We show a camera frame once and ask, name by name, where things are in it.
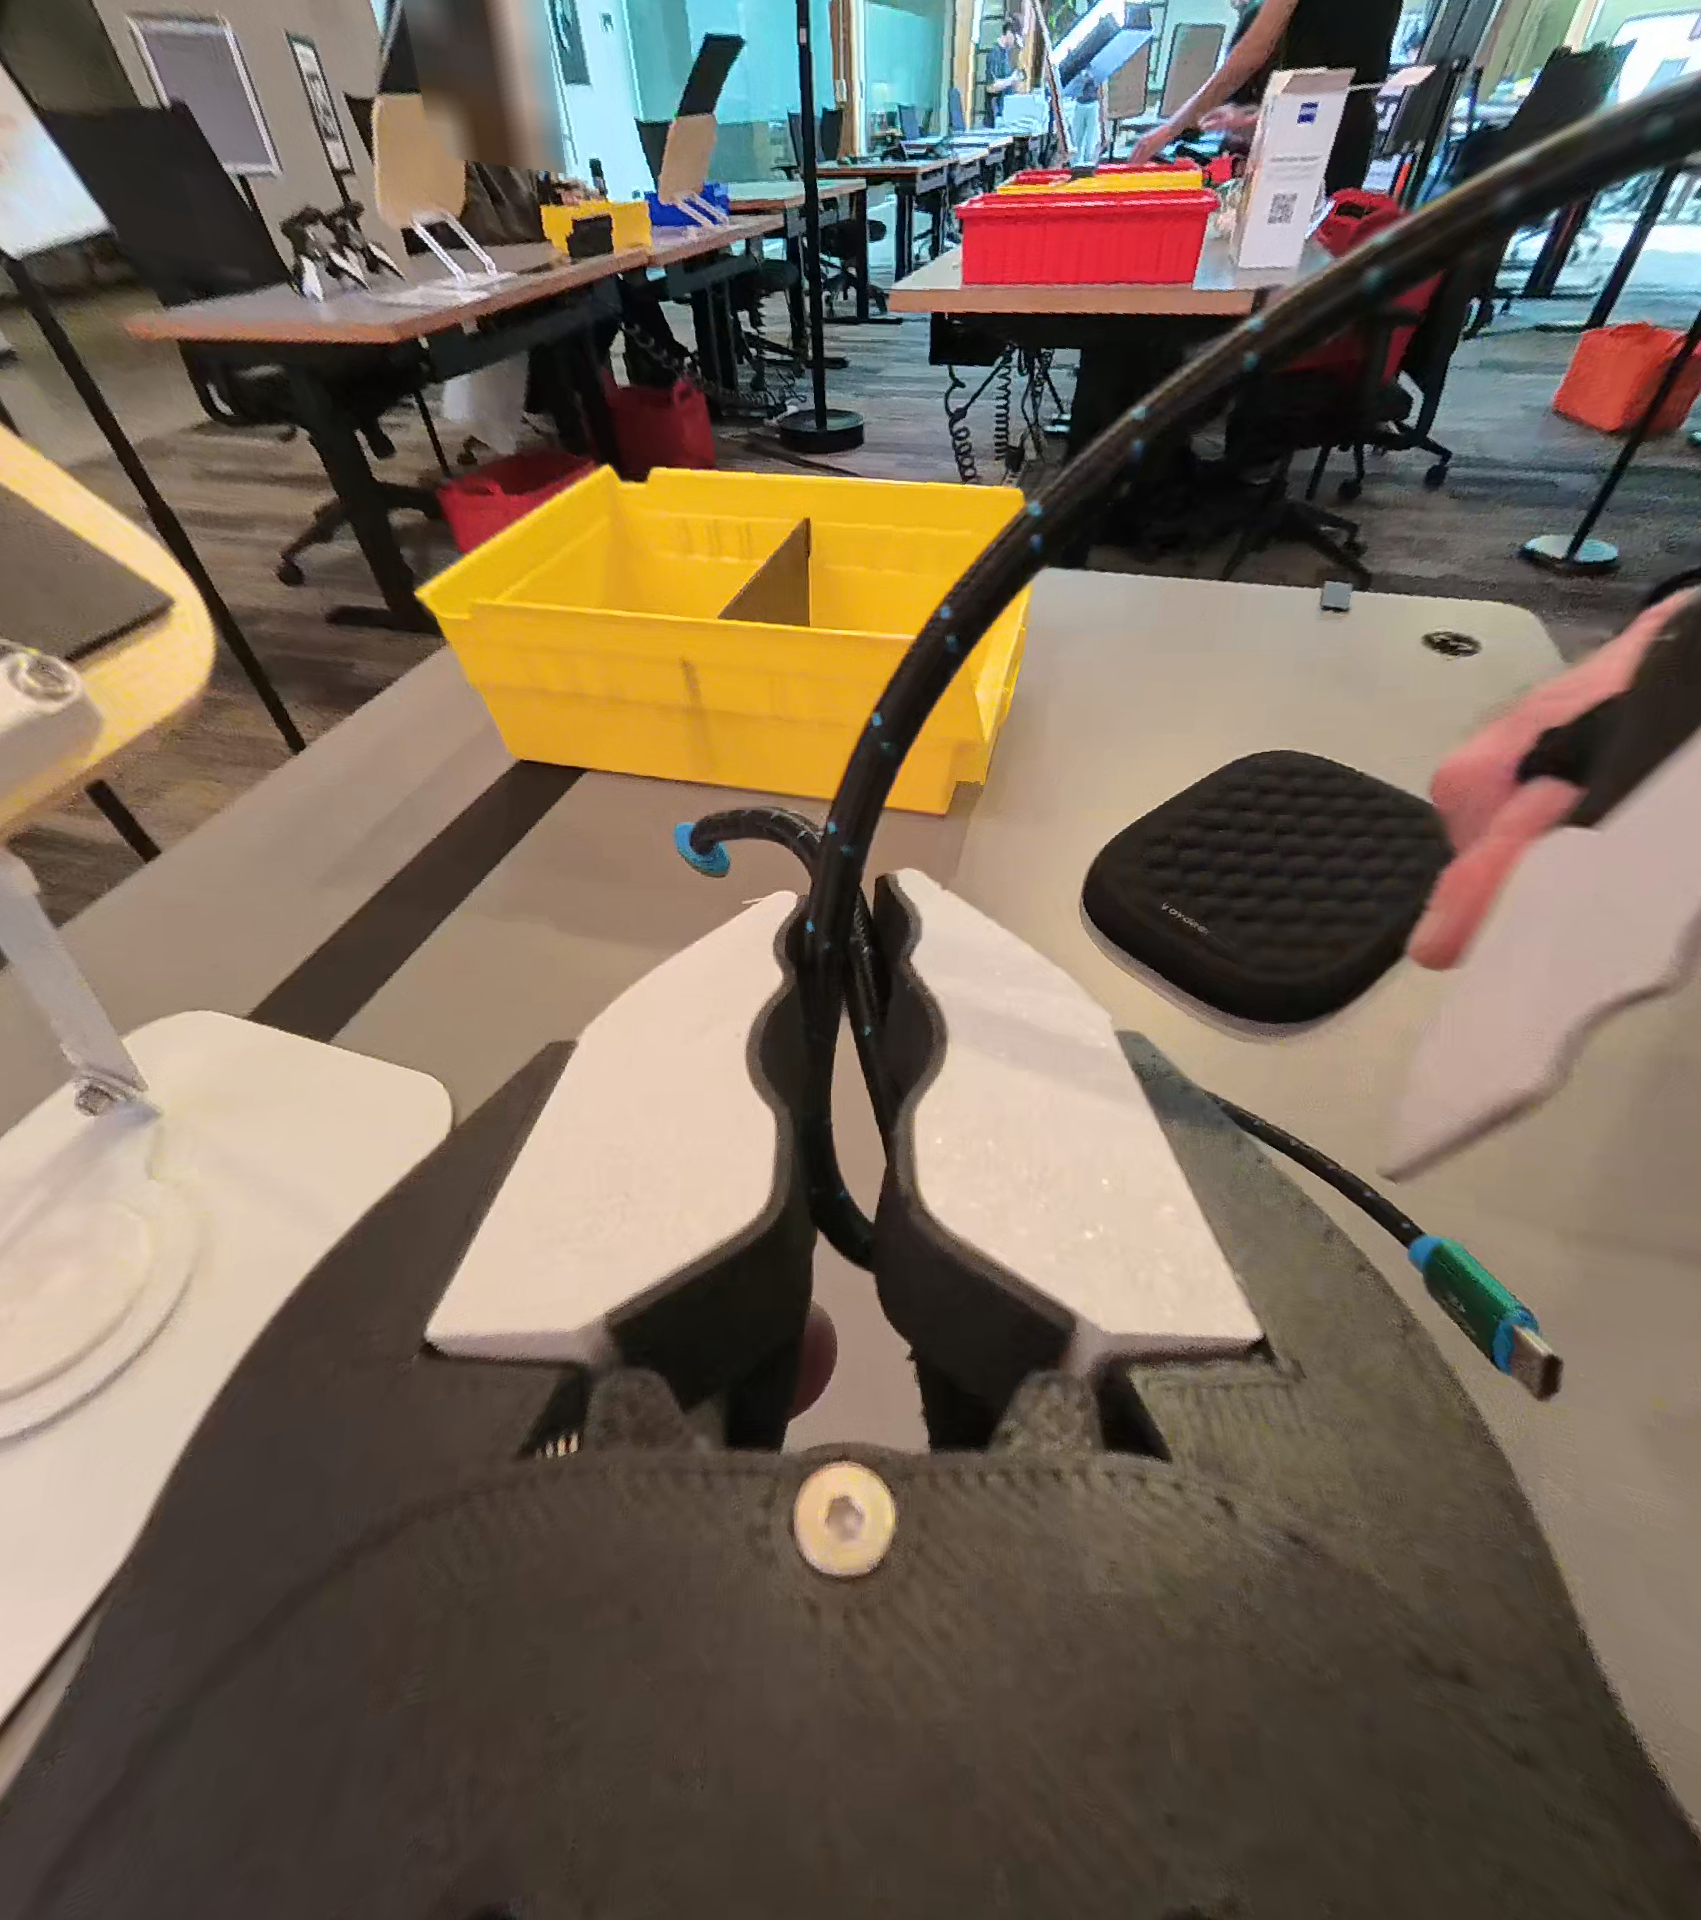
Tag black braided hdmi cable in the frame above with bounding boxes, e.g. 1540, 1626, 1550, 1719
678, 31, 1701, 1407

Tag red plastic container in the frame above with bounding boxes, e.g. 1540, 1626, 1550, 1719
1558, 323, 1701, 436

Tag person's right hand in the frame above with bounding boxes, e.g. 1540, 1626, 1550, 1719
1416, 587, 1701, 972

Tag black bin divider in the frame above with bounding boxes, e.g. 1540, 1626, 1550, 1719
722, 522, 816, 626

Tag wooden desk with black legs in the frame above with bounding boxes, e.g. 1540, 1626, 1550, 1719
125, 207, 794, 632

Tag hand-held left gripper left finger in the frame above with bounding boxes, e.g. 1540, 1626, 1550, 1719
424, 894, 816, 1412

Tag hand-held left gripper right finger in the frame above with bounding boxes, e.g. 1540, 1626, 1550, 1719
876, 867, 1265, 1450

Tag red storage bins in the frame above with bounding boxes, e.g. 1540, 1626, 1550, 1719
959, 169, 1219, 293

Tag white box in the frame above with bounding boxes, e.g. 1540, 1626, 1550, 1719
1232, 65, 1355, 280

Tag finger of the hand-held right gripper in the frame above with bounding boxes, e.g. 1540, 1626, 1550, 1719
1388, 630, 1701, 1179

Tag yellow plastic bin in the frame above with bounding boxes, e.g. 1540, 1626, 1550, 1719
419, 467, 1038, 816

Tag red floor bin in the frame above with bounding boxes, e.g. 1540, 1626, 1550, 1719
439, 443, 597, 553

